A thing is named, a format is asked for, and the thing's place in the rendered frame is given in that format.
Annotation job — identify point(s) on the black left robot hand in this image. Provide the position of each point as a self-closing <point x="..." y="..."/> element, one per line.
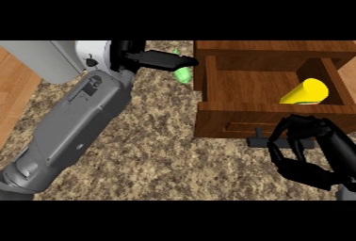
<point x="156" y="60"/>

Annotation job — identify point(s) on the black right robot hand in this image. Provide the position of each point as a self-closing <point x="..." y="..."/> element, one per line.
<point x="305" y="171"/>

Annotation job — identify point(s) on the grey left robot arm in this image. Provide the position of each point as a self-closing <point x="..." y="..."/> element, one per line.
<point x="69" y="125"/>

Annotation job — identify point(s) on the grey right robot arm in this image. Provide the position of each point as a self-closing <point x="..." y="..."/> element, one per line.
<point x="348" y="193"/>

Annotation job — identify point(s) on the brown wooden drawer front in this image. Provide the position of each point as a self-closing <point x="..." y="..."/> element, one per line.
<point x="232" y="117"/>

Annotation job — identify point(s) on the green vegetable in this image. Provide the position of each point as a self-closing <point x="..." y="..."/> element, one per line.
<point x="183" y="76"/>

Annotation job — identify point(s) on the brown wooden cabinet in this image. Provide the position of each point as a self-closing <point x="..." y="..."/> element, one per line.
<point x="249" y="84"/>

